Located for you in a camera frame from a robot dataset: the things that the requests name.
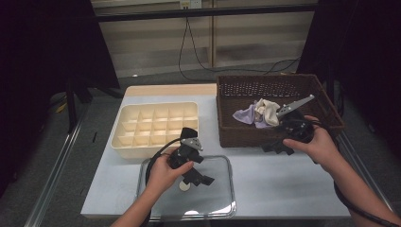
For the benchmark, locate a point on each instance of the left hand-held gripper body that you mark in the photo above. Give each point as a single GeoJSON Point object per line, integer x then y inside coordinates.
{"type": "Point", "coordinates": [186, 156]}

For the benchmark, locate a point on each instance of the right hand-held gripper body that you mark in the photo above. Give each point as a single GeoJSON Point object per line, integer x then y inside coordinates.
{"type": "Point", "coordinates": [294, 129]}

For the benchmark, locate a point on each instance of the clear lid with round knob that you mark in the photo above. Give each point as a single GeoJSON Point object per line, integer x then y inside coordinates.
{"type": "Point", "coordinates": [214, 201]}

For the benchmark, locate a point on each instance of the black sock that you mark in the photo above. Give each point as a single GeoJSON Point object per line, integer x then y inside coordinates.
{"type": "Point", "coordinates": [188, 132]}

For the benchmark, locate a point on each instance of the brown wicker basket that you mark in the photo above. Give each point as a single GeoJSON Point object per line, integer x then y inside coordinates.
{"type": "Point", "coordinates": [315, 91]}

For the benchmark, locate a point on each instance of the cream compartment storage box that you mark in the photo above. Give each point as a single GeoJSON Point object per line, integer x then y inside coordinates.
{"type": "Point", "coordinates": [151, 123]}

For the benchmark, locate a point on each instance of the person's left hand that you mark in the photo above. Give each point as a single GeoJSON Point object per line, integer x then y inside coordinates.
{"type": "Point", "coordinates": [162, 178]}

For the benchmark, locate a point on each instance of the person's right hand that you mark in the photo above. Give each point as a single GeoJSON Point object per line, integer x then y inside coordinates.
{"type": "Point", "coordinates": [320, 148]}

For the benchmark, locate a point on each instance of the black metal stand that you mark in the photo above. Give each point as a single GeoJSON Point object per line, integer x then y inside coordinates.
{"type": "Point", "coordinates": [72, 107]}

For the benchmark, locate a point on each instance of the dark curtain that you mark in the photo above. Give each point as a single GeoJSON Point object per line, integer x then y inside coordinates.
{"type": "Point", "coordinates": [378, 31]}
{"type": "Point", "coordinates": [47, 47]}

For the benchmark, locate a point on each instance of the small yellow floor object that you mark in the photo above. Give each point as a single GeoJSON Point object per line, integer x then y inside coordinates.
{"type": "Point", "coordinates": [61, 108]}

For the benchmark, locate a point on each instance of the black horizontal bar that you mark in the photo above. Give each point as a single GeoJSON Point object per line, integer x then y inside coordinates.
{"type": "Point", "coordinates": [205, 13]}

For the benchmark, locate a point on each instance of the metal floor rail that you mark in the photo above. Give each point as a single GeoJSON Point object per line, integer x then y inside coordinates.
{"type": "Point", "coordinates": [351, 149]}
{"type": "Point", "coordinates": [53, 179]}

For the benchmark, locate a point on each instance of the wooden vertical post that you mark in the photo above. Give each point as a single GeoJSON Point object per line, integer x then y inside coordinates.
{"type": "Point", "coordinates": [213, 38]}

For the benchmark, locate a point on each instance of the white wall socket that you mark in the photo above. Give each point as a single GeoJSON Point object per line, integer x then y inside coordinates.
{"type": "Point", "coordinates": [190, 3]}

